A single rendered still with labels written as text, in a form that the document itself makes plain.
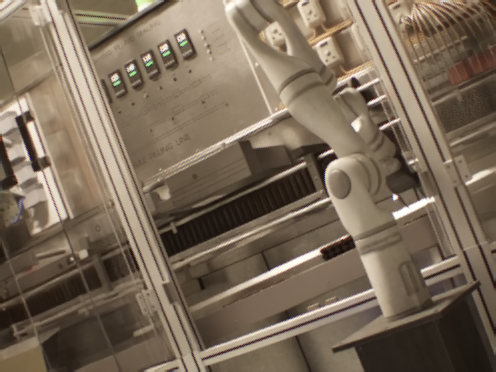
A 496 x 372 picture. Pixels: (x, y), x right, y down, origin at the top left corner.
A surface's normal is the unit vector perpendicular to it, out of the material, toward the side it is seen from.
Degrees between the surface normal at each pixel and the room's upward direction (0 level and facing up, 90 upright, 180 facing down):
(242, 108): 90
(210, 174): 90
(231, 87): 90
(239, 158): 90
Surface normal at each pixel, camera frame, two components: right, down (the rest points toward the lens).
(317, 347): -0.46, 0.11
